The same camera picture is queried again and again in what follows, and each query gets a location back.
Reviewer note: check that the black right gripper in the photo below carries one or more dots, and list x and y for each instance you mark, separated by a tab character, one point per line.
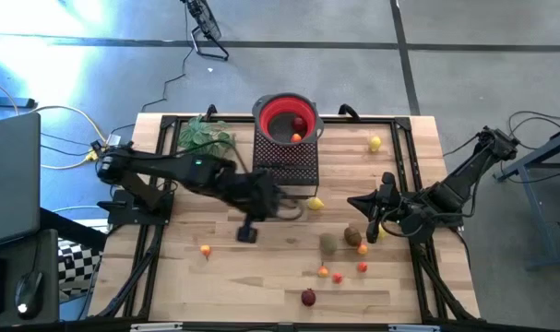
388	203

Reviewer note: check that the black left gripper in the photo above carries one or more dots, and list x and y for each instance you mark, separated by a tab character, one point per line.
258	198

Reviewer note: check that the yellow lemon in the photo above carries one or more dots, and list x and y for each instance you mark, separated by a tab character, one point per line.
381	232
375	143
315	203

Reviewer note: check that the brown kiwi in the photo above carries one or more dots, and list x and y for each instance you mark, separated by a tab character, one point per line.
352	236

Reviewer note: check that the green kiwi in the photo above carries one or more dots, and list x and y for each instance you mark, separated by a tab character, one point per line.
328	243

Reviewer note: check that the red collapsible colander grey rim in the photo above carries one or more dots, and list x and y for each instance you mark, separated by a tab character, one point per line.
265	113

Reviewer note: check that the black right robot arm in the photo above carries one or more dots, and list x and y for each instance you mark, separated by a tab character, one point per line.
455	189

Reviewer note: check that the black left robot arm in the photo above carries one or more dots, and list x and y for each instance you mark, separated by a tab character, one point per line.
169	168

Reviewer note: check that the small orange-red round fruit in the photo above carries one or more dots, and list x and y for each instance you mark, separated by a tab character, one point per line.
362	266

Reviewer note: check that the small red round fruit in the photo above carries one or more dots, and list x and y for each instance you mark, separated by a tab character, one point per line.
337	278

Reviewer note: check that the black perforated metal shelf rack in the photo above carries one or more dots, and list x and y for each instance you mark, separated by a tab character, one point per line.
298	161

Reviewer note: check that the green potted plant white pot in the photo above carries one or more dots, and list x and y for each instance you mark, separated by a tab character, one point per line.
201	133

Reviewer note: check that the grey power adapter box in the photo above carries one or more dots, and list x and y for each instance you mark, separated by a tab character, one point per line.
115	138

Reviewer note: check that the black floor fan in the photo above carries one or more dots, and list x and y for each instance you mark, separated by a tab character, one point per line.
206	20

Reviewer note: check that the black white checkerboard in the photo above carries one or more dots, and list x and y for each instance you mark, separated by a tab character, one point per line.
76	265

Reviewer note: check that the black desk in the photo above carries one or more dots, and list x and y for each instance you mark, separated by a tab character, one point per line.
49	276

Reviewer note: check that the black computer mouse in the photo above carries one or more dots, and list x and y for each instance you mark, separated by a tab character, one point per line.
28	290

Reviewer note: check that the grey laptop lid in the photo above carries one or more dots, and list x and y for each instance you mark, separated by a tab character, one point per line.
9	180

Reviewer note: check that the black aluminium table frame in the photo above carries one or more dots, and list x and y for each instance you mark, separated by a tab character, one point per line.
376	121

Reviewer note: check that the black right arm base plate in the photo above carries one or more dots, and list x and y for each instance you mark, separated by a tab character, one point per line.
455	222

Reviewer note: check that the silver edge bracket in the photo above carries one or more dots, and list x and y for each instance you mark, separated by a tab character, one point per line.
413	328
155	327

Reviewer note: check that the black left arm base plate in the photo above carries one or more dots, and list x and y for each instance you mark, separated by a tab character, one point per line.
122	217

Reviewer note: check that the blue-grey metal table frame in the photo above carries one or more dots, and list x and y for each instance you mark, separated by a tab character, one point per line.
538	154

